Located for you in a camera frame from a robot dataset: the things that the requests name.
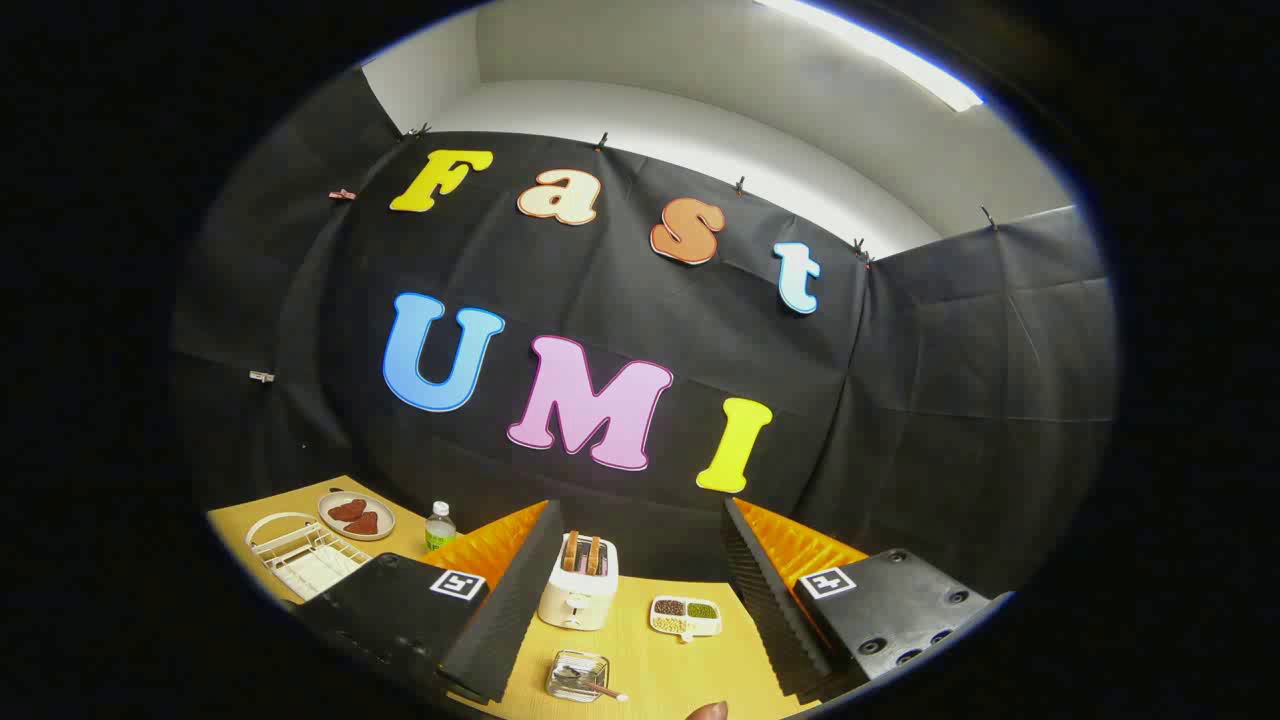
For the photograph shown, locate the white toaster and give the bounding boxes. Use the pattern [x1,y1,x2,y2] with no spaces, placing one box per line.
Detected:
[538,534,620,631]

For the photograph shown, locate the silver wire basket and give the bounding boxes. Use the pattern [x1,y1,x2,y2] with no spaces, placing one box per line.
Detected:
[546,649,612,704]

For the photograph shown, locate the white divided bean dish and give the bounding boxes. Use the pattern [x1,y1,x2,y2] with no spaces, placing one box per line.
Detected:
[650,596,723,644]

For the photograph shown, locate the metal spoon with pink handle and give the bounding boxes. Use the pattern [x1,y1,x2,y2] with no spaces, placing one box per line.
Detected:
[558,664,630,702]

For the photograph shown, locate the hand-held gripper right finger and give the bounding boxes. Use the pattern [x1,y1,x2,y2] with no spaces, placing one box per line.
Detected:
[720,497,1011,703]

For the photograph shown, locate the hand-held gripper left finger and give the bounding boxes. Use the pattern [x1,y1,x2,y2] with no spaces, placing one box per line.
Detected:
[295,500,566,706]

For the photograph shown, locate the small beige plate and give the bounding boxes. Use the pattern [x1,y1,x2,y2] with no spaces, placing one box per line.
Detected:
[318,489,397,542]

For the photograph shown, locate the black backdrop cloth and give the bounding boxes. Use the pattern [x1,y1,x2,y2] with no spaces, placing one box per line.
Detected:
[170,70,1119,601]

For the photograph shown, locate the white wire dish rack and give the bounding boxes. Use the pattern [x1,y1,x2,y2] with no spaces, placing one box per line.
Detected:
[245,512,373,603]

